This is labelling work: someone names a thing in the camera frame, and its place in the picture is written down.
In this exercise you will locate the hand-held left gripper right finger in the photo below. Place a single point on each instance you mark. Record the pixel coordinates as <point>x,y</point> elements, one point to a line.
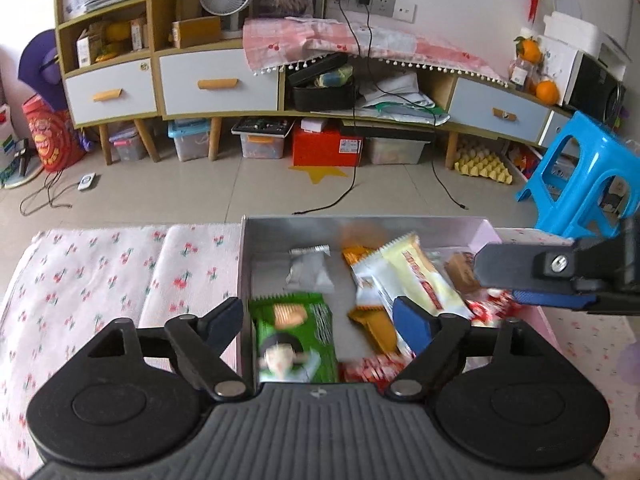
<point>412,322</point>

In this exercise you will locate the round white stand base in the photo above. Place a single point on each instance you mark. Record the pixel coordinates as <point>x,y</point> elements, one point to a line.
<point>22,177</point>

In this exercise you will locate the red white snack packet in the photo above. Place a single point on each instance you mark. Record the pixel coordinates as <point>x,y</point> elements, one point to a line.
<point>370,367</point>
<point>492,307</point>

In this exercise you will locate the blue plastic stool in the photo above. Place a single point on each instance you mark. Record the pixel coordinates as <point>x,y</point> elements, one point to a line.
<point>585,130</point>

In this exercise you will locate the green snack packet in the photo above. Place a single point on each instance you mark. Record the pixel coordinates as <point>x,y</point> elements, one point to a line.
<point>295,330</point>

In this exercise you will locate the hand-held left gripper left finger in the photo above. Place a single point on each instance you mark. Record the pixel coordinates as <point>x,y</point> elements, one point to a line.
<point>225,320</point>

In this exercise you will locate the brown cardboard box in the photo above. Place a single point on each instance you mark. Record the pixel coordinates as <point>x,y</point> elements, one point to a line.
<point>197,32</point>

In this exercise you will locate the pink cardboard box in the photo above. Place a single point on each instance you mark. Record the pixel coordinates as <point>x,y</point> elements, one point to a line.
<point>280,232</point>

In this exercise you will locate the small clear storage bin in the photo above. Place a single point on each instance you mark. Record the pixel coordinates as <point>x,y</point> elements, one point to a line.
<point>129,147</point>

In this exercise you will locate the yellow packets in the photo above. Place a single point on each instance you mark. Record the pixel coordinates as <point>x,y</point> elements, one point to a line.
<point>115,32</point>

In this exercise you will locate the yellow star floor sticker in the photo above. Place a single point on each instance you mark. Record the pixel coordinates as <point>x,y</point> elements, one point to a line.
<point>317,174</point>

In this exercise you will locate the colourful toy box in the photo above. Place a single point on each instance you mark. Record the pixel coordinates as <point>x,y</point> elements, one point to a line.
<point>522,160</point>

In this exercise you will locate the black case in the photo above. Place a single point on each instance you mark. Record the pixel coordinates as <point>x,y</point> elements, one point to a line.
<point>320,97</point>

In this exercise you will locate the white cardboard box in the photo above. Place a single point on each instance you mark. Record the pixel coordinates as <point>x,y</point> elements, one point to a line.
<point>84,50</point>

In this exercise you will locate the white remote control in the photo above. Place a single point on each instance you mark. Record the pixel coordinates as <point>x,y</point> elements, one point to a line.
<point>86,182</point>

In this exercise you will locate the white foam box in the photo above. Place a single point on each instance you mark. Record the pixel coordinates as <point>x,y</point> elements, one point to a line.
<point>570,30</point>

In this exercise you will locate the purple hat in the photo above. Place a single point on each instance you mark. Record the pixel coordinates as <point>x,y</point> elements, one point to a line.
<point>37,60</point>

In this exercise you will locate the pile of white papers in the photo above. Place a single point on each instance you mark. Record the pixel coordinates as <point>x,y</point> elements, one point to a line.
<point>400,95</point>

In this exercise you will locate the clear bin dark lid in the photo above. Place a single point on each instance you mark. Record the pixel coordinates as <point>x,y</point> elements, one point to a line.
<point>260,145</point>

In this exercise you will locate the cherry print bed sheet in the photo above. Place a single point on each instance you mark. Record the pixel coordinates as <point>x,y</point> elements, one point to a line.
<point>100,270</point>

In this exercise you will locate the red cardboard box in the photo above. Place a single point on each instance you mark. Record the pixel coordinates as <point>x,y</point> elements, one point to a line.
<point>320,150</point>

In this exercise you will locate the cream snack packet red print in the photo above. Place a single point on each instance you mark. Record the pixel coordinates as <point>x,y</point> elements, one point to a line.
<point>415,270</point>

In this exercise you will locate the red patterned bag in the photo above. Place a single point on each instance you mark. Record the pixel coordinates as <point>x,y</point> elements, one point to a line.
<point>50,135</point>

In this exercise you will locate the orange snack packet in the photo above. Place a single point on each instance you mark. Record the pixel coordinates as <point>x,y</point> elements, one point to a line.
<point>377,325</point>

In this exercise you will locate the yellow egg tray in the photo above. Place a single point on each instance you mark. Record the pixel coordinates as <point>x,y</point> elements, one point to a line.
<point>482,167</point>

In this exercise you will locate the clear biscuit packet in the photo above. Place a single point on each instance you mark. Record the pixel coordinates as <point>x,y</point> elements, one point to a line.
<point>462,270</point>

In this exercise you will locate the small brown box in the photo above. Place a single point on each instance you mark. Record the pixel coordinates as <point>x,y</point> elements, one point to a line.
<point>138,35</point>

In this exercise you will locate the glass jar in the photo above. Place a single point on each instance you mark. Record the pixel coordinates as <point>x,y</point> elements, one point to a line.
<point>520,72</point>

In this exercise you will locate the blue lid storage bin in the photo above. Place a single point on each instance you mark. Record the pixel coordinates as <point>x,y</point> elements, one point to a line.
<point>189,142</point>

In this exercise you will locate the wooden cabinet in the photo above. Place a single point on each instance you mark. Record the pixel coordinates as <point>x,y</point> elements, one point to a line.
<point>151,10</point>

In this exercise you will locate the silver snack packet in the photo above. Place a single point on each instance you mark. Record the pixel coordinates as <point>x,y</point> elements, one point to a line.
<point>310,270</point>

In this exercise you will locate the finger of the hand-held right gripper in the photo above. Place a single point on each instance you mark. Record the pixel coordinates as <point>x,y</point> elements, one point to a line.
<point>510,265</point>
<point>555,299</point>

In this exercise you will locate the pink cherry print cloth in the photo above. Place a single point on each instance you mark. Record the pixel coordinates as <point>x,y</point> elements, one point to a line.
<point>400,42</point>

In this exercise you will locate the orange fruit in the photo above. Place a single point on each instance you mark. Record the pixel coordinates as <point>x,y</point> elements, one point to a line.
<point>530,50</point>
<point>546,92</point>

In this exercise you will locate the black appliance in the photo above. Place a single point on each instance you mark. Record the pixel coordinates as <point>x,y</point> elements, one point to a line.
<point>595,85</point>

